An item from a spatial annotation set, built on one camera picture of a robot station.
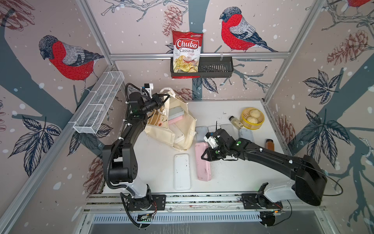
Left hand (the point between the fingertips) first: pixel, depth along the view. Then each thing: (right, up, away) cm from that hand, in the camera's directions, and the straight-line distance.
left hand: (172, 93), depth 78 cm
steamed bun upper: (+58, -11, +25) cm, 64 cm away
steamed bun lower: (+54, -16, +22) cm, 60 cm away
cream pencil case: (+40, -24, +21) cm, 52 cm away
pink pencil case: (+17, -39, -2) cm, 43 cm away
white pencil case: (+5, -46, +5) cm, 46 cm away
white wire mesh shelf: (-41, -15, -8) cm, 44 cm away
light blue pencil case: (+18, -24, +22) cm, 37 cm away
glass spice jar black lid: (+43, -18, +25) cm, 53 cm away
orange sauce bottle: (+62, -32, +15) cm, 71 cm away
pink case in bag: (-3, -17, +23) cm, 28 cm away
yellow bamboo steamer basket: (+53, -12, +32) cm, 63 cm away
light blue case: (-2, -11, +26) cm, 28 cm away
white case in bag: (+2, -26, +16) cm, 31 cm away
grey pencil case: (+49, -26, +20) cm, 59 cm away
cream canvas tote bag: (-12, -22, +13) cm, 28 cm away
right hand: (+17, -36, 0) cm, 40 cm away
